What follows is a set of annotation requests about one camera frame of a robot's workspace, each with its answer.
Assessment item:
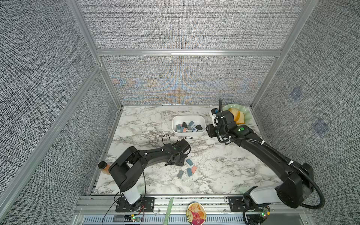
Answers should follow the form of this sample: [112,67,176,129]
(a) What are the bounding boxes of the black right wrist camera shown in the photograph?
[210,108,235,126]

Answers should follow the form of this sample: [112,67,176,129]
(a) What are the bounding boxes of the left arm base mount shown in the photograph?
[115,197,155,214]

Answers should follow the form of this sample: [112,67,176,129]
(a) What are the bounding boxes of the green scalloped plate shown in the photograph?
[222,104,253,126]

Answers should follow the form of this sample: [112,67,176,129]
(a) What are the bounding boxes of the white storage box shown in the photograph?
[172,115,206,137]

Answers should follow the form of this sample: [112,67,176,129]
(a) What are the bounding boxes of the green strip on rail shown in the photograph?
[163,197,174,225]

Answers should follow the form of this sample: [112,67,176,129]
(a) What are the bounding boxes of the teal eraser bottom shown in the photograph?
[186,168,193,177]

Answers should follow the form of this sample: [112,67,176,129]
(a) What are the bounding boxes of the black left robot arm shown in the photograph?
[109,140,191,205]

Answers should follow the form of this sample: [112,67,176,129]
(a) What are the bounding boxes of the orange black-capped jar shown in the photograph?
[97,161,111,175]

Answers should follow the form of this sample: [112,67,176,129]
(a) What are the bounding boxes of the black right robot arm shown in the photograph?
[206,124,325,210]

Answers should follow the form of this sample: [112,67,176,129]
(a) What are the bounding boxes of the round colourful tin lid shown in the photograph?
[186,202,207,225]

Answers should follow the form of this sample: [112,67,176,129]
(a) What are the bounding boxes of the bread pieces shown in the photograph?
[229,108,245,125]

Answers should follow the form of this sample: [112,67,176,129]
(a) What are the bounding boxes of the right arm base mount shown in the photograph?
[226,196,256,212]

